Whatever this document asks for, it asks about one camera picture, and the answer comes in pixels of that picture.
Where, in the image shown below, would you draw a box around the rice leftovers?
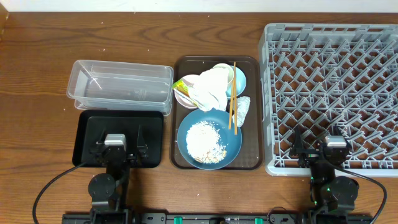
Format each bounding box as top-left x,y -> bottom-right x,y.
186,121 -> 227,164

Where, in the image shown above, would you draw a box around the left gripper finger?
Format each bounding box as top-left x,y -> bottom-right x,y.
136,125 -> 147,148
96,128 -> 106,146

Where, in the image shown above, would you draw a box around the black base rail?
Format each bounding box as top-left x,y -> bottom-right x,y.
62,213 -> 373,224

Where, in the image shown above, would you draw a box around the dark blue plate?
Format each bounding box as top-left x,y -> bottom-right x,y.
177,110 -> 243,170

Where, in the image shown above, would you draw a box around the grey dishwasher rack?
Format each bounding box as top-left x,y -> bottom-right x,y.
258,23 -> 397,178

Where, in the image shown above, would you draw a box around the green yellow snack wrapper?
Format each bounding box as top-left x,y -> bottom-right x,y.
172,78 -> 189,97

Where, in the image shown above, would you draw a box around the clear plastic wrap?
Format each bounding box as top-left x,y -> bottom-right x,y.
236,96 -> 251,127

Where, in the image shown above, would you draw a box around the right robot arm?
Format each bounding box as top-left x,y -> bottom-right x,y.
289,126 -> 359,223

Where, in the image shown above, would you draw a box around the clear plastic bin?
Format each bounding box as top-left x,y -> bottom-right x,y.
67,60 -> 174,116

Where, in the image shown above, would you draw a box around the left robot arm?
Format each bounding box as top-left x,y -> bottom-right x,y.
85,125 -> 148,224

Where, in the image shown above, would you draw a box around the cream cup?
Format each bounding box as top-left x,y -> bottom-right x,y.
213,63 -> 234,89

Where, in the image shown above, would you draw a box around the pink bowl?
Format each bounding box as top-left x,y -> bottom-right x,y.
174,74 -> 199,110

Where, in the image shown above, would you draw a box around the white napkin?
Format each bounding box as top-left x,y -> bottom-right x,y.
188,68 -> 229,111

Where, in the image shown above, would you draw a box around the black plastic tray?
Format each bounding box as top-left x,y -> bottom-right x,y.
72,110 -> 164,168

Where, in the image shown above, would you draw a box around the brown plastic tray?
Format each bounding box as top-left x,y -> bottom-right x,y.
174,56 -> 264,170

